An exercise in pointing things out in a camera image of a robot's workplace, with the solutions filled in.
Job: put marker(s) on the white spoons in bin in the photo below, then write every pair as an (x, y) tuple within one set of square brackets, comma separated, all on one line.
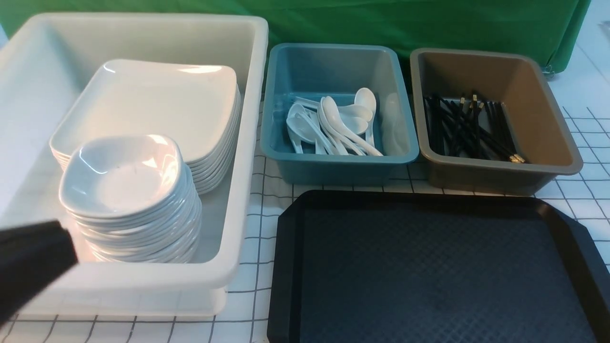
[(333, 129)]

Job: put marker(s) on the large white plastic bin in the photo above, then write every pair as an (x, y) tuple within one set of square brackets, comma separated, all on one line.
[(44, 68)]

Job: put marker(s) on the large white rectangular plate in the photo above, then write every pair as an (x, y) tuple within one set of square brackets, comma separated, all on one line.
[(148, 72)]

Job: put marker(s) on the black chopsticks in bin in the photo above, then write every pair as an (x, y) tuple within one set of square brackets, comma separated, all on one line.
[(470, 128)]

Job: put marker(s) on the stack of white bowls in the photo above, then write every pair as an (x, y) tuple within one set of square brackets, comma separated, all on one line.
[(133, 199)]

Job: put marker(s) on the brown plastic bin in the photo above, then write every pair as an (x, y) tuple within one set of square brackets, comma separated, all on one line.
[(540, 132)]

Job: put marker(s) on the stack of white plates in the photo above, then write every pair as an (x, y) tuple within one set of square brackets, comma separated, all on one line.
[(219, 162)]

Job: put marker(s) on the teal plastic bin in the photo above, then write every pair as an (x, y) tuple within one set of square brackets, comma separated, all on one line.
[(312, 71)]

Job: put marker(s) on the black serving tray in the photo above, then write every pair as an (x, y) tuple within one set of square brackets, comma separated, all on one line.
[(383, 267)]

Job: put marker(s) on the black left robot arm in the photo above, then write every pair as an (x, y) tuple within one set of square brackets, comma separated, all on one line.
[(32, 257)]

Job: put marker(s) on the green cloth backdrop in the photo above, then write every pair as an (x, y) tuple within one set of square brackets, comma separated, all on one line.
[(544, 30)]

